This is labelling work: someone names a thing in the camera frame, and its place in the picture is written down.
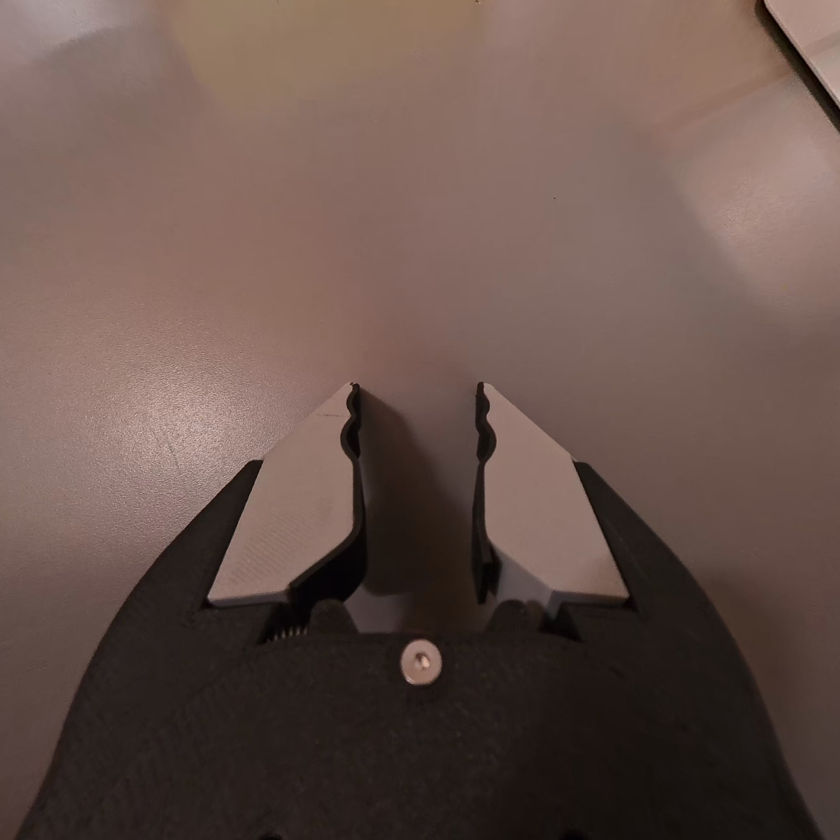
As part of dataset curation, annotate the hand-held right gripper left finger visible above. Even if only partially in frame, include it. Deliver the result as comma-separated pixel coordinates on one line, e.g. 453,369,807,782
206,381,372,608

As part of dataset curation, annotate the white flat board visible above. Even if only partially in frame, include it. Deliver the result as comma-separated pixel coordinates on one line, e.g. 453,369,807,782
761,0,840,111

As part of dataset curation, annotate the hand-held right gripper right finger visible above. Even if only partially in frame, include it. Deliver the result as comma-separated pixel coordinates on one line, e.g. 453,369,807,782
472,381,631,608

